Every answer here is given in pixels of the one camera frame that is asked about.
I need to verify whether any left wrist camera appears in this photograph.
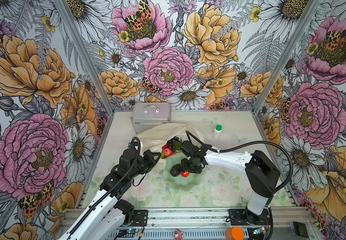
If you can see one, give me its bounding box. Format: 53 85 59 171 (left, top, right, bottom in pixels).
117 148 141 178

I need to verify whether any dark purple grape bunch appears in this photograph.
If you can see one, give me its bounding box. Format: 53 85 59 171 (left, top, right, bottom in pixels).
167 136 183 152

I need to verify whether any orange round cap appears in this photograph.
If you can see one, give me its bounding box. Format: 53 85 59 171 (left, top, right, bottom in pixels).
225 227 245 240

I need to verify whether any small yellow orange mango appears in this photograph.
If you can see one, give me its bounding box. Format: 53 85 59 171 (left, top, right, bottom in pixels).
181 171 190 178

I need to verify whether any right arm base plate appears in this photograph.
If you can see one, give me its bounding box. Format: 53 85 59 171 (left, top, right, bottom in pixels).
226 209 272 226

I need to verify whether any white bottle green cap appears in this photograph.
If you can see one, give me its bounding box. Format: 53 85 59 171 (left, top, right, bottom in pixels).
212 125 223 139

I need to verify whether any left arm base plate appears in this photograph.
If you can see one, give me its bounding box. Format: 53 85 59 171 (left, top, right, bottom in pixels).
123 210 149 227

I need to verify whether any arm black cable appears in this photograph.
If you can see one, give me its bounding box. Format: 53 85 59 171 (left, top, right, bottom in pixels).
185 130 294 240
59 137 142 240

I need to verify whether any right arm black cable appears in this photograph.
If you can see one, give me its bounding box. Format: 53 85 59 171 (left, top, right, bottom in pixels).
185 130 294 240

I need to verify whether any red white small object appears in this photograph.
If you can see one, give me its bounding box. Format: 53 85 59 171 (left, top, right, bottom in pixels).
174 229 185 240

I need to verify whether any aluminium frame rail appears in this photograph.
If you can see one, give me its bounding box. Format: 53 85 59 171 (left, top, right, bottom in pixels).
56 206 320 240

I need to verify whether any black phone device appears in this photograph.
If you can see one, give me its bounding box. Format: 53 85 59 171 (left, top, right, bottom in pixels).
290 222 309 238

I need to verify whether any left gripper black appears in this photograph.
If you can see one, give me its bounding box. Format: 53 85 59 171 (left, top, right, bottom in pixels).
129 149 162 179

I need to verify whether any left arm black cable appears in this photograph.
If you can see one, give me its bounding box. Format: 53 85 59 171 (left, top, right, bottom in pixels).
59 137 142 240

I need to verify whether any red pink apple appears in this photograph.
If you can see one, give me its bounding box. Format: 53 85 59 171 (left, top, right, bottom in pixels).
162 148 174 159

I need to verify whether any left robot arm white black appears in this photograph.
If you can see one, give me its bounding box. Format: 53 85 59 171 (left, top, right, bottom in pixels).
59 149 162 240

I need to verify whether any dark avocado fruit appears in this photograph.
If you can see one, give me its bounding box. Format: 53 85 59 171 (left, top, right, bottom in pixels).
170 164 182 177

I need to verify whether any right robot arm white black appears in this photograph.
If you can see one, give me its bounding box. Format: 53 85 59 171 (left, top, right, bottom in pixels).
181 141 280 225

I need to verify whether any silver metal case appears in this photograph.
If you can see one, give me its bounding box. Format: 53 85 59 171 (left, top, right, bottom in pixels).
131 103 171 134

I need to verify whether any translucent yellow plastic bag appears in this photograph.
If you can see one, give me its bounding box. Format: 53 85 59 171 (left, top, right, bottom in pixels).
135 122 205 164

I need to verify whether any light green wavy plate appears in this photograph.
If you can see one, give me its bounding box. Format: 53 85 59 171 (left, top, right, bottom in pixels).
163 153 203 192

